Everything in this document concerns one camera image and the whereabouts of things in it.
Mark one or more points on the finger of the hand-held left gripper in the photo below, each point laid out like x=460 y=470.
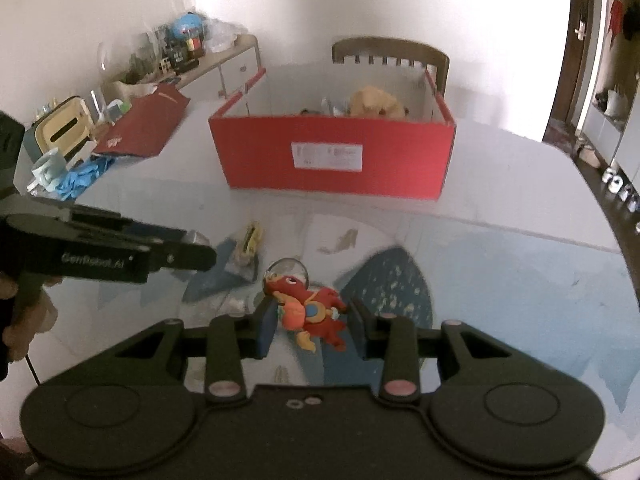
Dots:
x=185 y=257

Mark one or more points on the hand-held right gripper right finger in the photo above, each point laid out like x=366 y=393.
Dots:
x=357 y=325

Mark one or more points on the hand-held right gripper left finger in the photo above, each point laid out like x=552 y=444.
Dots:
x=267 y=330

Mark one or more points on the red dragon toy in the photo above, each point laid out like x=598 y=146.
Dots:
x=320 y=320

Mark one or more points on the red cardboard box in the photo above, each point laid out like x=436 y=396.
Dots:
x=250 y=160

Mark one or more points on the person's left hand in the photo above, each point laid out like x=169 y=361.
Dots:
x=35 y=332

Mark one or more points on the small white object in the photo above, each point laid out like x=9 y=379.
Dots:
x=237 y=305

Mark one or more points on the small yellow toy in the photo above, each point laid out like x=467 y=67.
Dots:
x=248 y=240

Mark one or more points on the clear plastic dome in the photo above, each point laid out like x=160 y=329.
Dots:
x=295 y=266

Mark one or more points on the blue rubber glove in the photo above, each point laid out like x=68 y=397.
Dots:
x=82 y=177

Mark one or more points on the light blue mug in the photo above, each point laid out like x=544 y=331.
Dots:
x=47 y=170

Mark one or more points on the yellow white tissue box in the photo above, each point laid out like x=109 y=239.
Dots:
x=62 y=127

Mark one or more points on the red paper bag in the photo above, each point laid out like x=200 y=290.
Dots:
x=145 y=125

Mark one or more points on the white wooden sideboard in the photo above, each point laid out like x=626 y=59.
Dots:
x=235 y=72

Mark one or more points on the red label bottle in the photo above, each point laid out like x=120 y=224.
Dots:
x=193 y=45

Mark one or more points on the tan plush toy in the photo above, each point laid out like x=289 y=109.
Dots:
x=372 y=102

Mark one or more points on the clear plastic bag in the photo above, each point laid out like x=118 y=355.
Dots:
x=222 y=35

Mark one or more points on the blue globe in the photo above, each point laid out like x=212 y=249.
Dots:
x=187 y=25

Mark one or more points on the brown wooden chair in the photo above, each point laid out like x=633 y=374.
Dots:
x=390 y=49

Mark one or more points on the white tote bag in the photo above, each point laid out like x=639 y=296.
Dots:
x=613 y=102

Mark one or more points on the red hanging cloth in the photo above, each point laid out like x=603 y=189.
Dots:
x=616 y=15

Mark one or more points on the dark wooden door frame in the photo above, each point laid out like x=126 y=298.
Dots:
x=575 y=35

